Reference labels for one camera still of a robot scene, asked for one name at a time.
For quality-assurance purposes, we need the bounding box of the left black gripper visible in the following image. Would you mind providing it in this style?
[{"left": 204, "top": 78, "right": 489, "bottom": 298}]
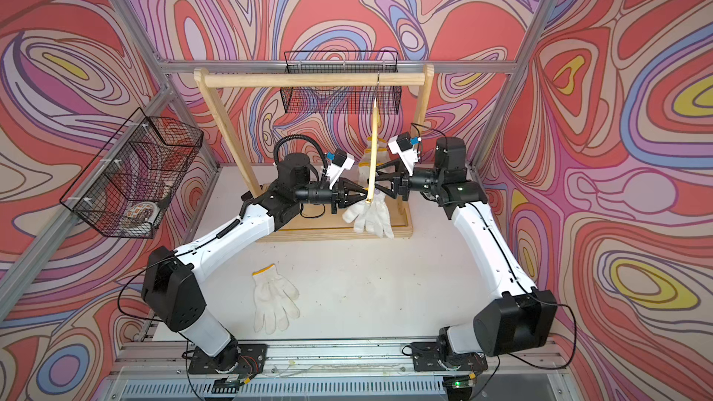
[{"left": 292, "top": 178, "right": 369, "bottom": 217}]

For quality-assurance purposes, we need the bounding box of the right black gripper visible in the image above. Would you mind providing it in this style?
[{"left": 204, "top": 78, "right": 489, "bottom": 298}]
[{"left": 368, "top": 158, "right": 444, "bottom": 202}]

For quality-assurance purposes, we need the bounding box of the yellow curved clip hanger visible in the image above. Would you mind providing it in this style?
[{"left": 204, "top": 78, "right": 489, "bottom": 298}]
[{"left": 366, "top": 92, "right": 380, "bottom": 204}]

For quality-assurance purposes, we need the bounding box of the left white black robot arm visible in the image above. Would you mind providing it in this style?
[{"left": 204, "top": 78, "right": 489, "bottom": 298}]
[{"left": 141, "top": 150, "right": 367, "bottom": 373}]

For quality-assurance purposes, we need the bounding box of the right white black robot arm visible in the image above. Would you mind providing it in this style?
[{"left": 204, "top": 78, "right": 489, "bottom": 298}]
[{"left": 376, "top": 134, "right": 558, "bottom": 356}]

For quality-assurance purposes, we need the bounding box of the wooden hanging rack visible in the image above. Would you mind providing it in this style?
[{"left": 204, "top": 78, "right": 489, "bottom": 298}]
[{"left": 192, "top": 62, "right": 436, "bottom": 243}]

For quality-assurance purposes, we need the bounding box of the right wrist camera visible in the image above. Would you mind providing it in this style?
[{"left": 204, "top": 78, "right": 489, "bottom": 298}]
[{"left": 387, "top": 133, "right": 421, "bottom": 176}]

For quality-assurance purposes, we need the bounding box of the back black wire basket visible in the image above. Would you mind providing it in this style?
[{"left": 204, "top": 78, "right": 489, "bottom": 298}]
[{"left": 279, "top": 49, "right": 402, "bottom": 116}]

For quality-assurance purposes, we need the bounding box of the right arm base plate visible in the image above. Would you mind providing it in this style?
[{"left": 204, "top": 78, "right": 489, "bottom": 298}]
[{"left": 401, "top": 341, "right": 488, "bottom": 375}]

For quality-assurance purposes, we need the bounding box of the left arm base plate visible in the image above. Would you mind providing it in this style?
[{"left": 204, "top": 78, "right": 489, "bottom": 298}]
[{"left": 182, "top": 341, "right": 267, "bottom": 376}]

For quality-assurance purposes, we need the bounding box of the side black wire basket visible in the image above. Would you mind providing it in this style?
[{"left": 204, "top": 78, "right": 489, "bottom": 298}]
[{"left": 59, "top": 110, "right": 204, "bottom": 239}]

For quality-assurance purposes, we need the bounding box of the aluminium front rail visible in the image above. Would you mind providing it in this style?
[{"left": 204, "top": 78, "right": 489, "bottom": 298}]
[{"left": 97, "top": 337, "right": 583, "bottom": 400}]

